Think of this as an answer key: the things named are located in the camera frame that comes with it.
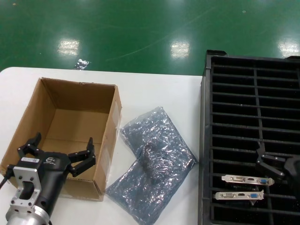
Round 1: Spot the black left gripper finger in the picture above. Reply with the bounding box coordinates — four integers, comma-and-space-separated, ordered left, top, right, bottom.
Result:
67, 137, 97, 178
17, 132, 45, 160

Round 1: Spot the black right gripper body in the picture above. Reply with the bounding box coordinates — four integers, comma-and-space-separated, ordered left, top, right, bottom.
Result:
283, 157, 300, 186

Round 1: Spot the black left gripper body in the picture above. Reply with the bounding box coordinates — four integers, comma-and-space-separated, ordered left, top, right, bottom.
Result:
37, 151, 73, 212

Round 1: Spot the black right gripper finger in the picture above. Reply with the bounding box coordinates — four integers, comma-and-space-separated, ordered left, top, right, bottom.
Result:
255, 142, 286, 180

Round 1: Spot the graphics card with silver bracket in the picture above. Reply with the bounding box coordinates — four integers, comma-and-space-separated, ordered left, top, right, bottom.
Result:
214, 190, 265, 206
221, 174, 275, 188

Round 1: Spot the dark antistatic bag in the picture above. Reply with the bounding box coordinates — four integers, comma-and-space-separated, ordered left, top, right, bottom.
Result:
105, 140, 196, 225

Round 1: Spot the brown cardboard box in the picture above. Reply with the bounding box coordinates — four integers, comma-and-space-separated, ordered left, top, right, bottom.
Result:
0, 77, 123, 202

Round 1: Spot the black slotted plastic container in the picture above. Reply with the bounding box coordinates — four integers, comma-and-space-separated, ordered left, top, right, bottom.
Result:
198, 49, 300, 225

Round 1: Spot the crinkled grey antistatic bag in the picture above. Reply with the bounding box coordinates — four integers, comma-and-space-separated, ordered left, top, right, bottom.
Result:
119, 105, 199, 167

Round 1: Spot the shiny foil scrap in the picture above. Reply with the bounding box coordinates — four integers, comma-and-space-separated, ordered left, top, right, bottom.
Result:
74, 59, 91, 70

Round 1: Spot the left wrist camera silver bracket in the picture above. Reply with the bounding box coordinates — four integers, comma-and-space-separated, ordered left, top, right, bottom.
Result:
13, 157, 45, 209

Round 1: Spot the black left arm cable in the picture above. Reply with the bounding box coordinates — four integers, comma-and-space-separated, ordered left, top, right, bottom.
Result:
0, 165, 16, 191

